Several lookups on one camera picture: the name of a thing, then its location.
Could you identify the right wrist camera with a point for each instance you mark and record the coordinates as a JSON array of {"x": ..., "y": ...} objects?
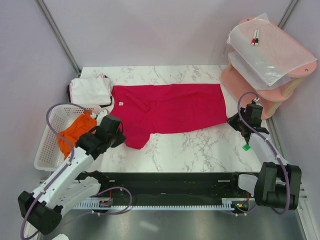
[{"x": 256, "y": 101}]

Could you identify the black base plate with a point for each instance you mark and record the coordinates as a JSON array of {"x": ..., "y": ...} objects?
[{"x": 166, "y": 188}]

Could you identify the paper sheets on shelf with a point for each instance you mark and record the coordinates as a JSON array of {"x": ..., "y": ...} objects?
[{"x": 250, "y": 75}]

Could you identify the red capped marker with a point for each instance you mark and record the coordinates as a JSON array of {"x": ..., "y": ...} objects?
[{"x": 254, "y": 37}]

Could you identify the green highlighter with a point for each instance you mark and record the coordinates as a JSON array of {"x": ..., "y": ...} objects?
[{"x": 246, "y": 147}]

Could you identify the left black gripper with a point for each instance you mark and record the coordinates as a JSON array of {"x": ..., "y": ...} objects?
[{"x": 121, "y": 139}]

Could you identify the pink tiered shelf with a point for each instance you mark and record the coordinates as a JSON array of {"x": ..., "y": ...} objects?
[{"x": 270, "y": 99}]

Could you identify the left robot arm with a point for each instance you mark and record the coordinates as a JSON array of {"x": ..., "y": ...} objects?
[{"x": 46, "y": 205}]

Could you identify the white foam sheet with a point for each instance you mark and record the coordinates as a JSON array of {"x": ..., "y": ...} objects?
[{"x": 276, "y": 55}]

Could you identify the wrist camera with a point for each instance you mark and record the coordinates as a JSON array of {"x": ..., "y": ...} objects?
[
  {"x": 99, "y": 117},
  {"x": 256, "y": 101}
]

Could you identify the orange t shirt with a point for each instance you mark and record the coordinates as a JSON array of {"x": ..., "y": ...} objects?
[{"x": 82, "y": 124}]

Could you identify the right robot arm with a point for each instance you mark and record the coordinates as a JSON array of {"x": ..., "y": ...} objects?
[{"x": 278, "y": 183}]

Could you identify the white cable duct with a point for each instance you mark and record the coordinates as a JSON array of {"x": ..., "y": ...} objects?
[{"x": 103, "y": 205}]

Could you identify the magenta t shirt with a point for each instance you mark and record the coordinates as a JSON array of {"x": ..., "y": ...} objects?
[{"x": 167, "y": 109}]

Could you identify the folded white t shirt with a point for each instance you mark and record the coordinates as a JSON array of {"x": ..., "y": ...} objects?
[{"x": 87, "y": 91}]

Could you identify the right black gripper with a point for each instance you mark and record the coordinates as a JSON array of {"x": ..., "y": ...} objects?
[{"x": 232, "y": 121}]

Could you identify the black capped marker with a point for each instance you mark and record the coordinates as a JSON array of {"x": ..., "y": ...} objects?
[{"x": 257, "y": 37}]

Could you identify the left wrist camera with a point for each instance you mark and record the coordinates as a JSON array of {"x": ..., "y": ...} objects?
[{"x": 99, "y": 117}]

